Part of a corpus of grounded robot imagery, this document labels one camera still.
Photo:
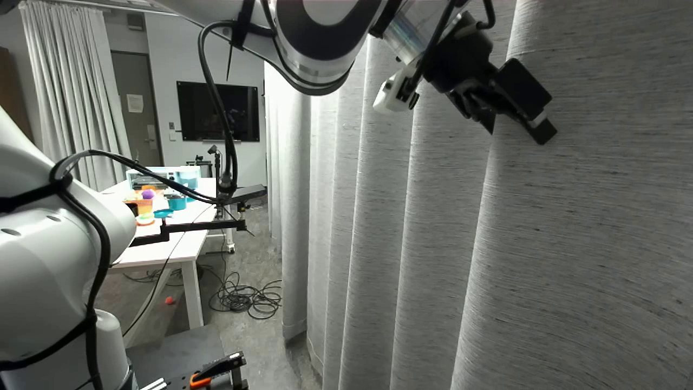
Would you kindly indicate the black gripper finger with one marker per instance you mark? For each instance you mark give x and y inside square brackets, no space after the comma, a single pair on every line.
[537,131]
[527,87]

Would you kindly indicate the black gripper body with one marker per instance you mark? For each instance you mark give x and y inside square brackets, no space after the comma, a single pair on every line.
[457,62]

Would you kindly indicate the grey textured curtain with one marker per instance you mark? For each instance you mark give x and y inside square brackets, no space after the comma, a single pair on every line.
[563,252]

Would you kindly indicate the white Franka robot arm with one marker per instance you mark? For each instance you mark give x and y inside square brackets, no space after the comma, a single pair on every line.
[49,273]

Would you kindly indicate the white sheer curtain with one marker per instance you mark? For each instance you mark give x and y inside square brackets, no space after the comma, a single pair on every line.
[71,93]

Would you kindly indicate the dark low bench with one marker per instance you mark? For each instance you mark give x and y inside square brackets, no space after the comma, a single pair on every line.
[250,192]

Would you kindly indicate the teal cup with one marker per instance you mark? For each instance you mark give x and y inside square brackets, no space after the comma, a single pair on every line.
[175,202]

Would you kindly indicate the white paper sign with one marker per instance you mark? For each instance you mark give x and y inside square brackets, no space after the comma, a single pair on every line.
[134,102]

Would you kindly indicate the blue bowl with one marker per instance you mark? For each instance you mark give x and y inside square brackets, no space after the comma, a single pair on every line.
[162,216]

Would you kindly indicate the dark door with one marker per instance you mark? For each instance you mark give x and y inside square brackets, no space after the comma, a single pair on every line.
[132,138]

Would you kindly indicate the white table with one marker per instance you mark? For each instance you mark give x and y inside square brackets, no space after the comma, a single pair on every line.
[175,250]

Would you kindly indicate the colorful stacking toy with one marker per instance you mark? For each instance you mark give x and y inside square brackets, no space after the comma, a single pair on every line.
[148,206]

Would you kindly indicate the orange black clamp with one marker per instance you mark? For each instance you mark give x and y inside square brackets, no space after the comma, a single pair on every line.
[217,371]

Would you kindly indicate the black wall monitor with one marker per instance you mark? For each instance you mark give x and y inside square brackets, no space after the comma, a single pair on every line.
[217,111]

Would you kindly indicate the black camera stand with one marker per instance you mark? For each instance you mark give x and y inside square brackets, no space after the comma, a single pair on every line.
[201,226]

